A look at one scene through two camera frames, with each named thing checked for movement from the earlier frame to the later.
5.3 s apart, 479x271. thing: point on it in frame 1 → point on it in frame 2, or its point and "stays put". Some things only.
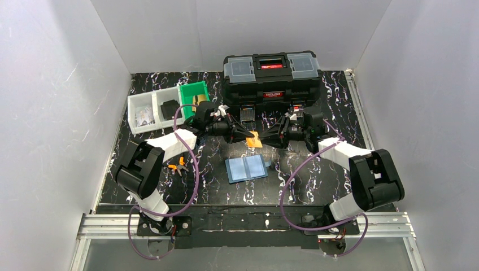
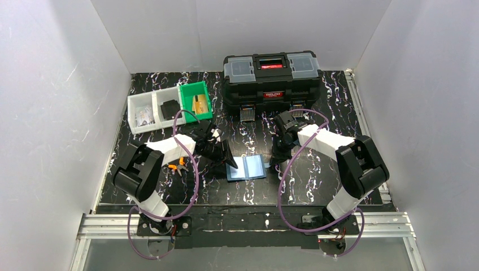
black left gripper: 231,130 → 217,150
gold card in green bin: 200,97 stays put
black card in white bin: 169,109 stays put
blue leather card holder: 246,167 stays put
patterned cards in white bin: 144,116 stays put
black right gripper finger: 277,135 → 279,155
